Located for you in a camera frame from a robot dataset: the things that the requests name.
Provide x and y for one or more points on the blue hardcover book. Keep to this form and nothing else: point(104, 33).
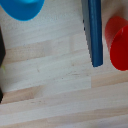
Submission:
point(95, 30)

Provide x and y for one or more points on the red plastic cup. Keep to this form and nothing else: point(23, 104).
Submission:
point(118, 43)

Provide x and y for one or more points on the black fabric storage box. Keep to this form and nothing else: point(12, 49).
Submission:
point(1, 50)

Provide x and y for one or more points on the blue plastic bowl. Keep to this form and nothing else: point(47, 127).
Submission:
point(23, 8)

